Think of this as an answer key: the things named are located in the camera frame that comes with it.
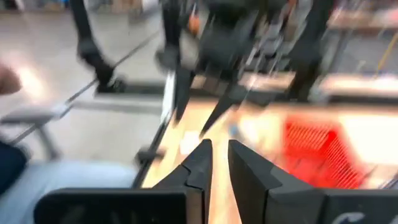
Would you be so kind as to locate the person's hand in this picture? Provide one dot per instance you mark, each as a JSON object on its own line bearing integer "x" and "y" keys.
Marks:
{"x": 7, "y": 81}

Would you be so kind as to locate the red plastic basket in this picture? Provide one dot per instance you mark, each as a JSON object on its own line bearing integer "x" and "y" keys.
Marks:
{"x": 311, "y": 149}

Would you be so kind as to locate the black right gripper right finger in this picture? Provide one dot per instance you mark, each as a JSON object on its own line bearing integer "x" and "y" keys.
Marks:
{"x": 258, "y": 193}

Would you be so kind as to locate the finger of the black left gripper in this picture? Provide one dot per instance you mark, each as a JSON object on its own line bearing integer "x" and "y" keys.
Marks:
{"x": 184, "y": 90}
{"x": 225, "y": 107}

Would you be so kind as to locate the person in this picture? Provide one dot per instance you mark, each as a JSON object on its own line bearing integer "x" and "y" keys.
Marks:
{"x": 62, "y": 186}

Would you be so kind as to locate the black aluminium table frame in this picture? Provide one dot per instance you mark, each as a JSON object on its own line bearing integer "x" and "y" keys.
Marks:
{"x": 149, "y": 155}

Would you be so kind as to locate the black frame strut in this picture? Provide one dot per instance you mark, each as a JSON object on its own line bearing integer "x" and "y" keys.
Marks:
{"x": 90, "y": 53}
{"x": 308, "y": 62}

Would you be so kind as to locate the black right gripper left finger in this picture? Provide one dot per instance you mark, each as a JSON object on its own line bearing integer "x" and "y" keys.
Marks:
{"x": 200, "y": 174}

